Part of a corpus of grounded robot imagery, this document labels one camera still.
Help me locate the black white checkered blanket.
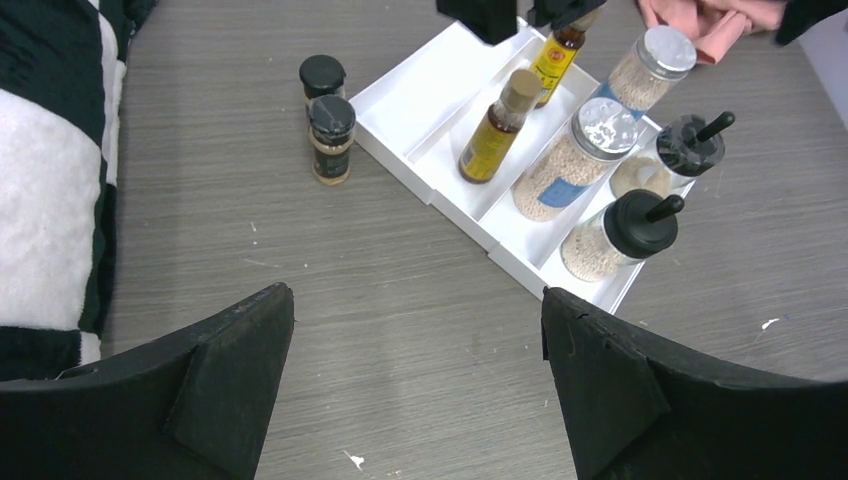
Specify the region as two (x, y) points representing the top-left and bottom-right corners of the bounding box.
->
(1, 0), (154, 381)

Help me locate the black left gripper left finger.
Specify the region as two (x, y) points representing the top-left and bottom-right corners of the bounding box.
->
(1, 283), (295, 479)

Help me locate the pink cloth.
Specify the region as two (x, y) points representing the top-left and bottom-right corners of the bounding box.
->
(636, 0), (786, 65)

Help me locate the yellow oil bottle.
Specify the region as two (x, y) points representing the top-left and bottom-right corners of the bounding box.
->
(457, 68), (543, 184)
(530, 6), (604, 109)

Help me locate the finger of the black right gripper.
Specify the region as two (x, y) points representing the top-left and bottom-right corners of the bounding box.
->
(435, 0), (518, 45)
(527, 0), (606, 30)

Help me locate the silver lid jar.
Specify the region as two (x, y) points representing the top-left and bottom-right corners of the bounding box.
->
(594, 25), (697, 119)
(511, 97), (638, 222)

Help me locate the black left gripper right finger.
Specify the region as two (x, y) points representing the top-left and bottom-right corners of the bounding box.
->
(541, 288), (847, 479)

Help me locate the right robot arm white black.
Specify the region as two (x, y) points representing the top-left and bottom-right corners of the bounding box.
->
(435, 0), (847, 46)

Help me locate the white divided plastic tray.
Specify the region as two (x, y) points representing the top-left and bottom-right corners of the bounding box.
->
(348, 17), (696, 315)

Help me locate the black cap jar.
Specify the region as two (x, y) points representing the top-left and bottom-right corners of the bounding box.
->
(609, 111), (736, 198)
(560, 189), (685, 283)

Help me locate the small dark bottle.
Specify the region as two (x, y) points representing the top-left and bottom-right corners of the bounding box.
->
(308, 94), (357, 186)
(298, 54), (347, 113)

